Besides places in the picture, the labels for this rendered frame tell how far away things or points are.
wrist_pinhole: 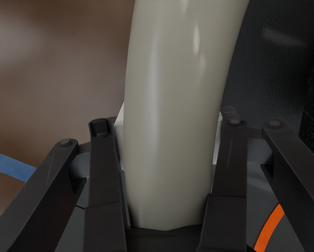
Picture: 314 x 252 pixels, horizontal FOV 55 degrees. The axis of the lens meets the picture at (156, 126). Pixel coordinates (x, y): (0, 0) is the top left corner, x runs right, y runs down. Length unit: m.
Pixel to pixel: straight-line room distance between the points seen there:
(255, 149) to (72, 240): 0.72
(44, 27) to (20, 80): 0.24
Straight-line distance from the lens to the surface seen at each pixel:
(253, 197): 1.33
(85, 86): 1.19
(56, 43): 1.19
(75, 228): 0.86
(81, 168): 0.17
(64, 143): 0.16
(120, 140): 0.17
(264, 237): 1.46
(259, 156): 0.16
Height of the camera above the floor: 1.08
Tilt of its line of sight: 66 degrees down
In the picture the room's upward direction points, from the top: 163 degrees counter-clockwise
